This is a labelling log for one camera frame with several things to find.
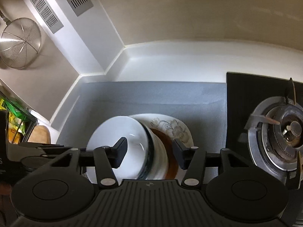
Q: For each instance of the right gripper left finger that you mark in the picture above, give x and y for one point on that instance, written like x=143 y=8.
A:
x=106 y=159

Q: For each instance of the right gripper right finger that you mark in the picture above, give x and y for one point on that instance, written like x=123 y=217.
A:
x=193 y=161

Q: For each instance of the brown round plate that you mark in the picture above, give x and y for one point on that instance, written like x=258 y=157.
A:
x=173 y=165

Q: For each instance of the blue white patterned bowl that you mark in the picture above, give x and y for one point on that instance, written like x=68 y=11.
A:
x=137 y=162

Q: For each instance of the beige bowls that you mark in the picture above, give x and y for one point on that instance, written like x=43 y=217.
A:
x=156 y=162

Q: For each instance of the white floral plate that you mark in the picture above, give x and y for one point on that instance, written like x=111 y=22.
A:
x=172 y=127

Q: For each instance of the wooden cutting board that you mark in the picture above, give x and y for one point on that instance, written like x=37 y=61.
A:
x=41 y=135

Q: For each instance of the grey counter mat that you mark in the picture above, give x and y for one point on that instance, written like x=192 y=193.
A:
x=201 y=106

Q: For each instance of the black spice rack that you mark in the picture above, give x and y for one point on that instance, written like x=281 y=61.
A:
x=30 y=121

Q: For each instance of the green yellow snack bag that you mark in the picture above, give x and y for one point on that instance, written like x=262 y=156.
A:
x=17 y=128

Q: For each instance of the black gas stove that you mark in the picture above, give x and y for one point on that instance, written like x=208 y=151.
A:
x=264 y=124

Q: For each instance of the left vent grille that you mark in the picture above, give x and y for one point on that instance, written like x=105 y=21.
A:
x=47 y=14

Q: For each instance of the wire mesh strainer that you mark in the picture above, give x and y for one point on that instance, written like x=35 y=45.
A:
x=20 y=42

